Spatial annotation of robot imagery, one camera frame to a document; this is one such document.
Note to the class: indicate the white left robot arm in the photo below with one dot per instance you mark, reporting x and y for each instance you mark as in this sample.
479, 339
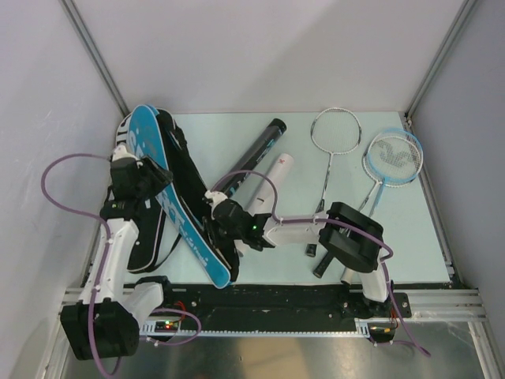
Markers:
103, 322

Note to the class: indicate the black sport racket cover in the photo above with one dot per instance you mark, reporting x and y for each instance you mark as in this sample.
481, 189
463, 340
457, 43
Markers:
151, 223

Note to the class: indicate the white shuttlecock tube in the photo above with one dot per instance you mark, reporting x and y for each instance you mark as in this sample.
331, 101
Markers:
263, 198

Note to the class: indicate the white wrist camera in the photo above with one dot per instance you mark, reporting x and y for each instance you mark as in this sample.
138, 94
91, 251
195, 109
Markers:
214, 198
121, 151

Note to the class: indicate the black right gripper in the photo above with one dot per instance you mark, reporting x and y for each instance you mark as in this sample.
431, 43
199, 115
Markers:
215, 223

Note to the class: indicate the black shuttlecock tube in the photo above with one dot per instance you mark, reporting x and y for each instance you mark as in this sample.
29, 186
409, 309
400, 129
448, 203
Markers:
253, 155

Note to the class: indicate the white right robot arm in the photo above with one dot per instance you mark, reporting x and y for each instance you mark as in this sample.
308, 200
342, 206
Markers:
349, 236

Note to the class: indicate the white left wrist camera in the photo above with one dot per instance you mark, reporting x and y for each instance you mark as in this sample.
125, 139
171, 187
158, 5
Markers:
121, 151

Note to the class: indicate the grey aluminium frame post left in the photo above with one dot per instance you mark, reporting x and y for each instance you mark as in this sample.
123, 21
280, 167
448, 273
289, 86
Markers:
80, 27

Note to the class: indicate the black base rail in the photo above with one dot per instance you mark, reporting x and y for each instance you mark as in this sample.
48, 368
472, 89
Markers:
269, 309

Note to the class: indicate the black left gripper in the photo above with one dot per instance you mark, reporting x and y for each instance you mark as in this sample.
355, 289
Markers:
159, 176

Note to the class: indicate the blue sport racket cover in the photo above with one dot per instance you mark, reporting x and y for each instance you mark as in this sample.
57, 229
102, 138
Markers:
155, 133

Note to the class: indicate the blue racket white grip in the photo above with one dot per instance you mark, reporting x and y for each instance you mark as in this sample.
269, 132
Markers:
393, 158

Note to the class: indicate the grey aluminium frame post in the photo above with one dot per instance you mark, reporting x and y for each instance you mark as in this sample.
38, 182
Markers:
449, 41
80, 27

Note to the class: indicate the white racket black grip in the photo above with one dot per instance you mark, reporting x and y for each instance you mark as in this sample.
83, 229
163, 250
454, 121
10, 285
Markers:
335, 131

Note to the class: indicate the grey aluminium frame post right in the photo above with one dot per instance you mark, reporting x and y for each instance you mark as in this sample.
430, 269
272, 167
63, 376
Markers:
449, 41

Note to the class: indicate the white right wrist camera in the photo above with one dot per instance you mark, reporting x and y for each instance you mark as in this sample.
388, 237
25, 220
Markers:
214, 198

